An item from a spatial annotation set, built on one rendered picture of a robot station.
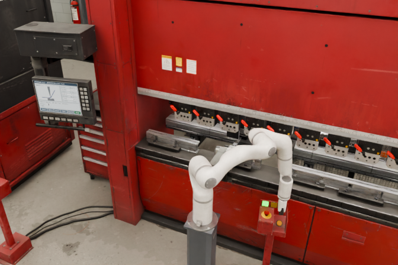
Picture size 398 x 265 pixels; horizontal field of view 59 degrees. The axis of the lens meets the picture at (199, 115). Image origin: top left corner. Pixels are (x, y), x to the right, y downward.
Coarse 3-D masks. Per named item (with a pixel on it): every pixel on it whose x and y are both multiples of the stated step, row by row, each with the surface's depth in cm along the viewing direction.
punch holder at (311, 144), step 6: (300, 132) 255; (306, 132) 253; (312, 132) 251; (318, 132) 249; (306, 138) 255; (312, 138) 253; (318, 138) 251; (300, 144) 259; (306, 144) 257; (312, 144) 255; (312, 150) 257
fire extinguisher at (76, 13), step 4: (76, 0) 725; (72, 4) 715; (76, 4) 718; (72, 8) 719; (76, 8) 720; (72, 12) 724; (76, 12) 724; (80, 12) 735; (72, 16) 728; (76, 16) 726; (80, 16) 738; (72, 20) 737; (76, 20) 730; (80, 20) 736
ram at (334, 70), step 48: (144, 0) 260; (192, 0) 249; (144, 48) 278; (192, 48) 261; (240, 48) 246; (288, 48) 232; (336, 48) 220; (384, 48) 209; (192, 96) 279; (240, 96) 262; (288, 96) 247; (336, 96) 233; (384, 96) 221; (384, 144) 234
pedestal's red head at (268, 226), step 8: (264, 200) 259; (264, 208) 260; (272, 208) 260; (272, 216) 252; (280, 216) 257; (264, 224) 249; (272, 224) 248; (264, 232) 253; (272, 232) 251; (280, 232) 250
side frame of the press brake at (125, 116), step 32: (96, 0) 252; (128, 0) 262; (96, 32) 264; (128, 32) 270; (96, 64) 278; (128, 64) 279; (128, 96) 288; (128, 128) 298; (160, 128) 354; (128, 160) 310; (128, 192) 329
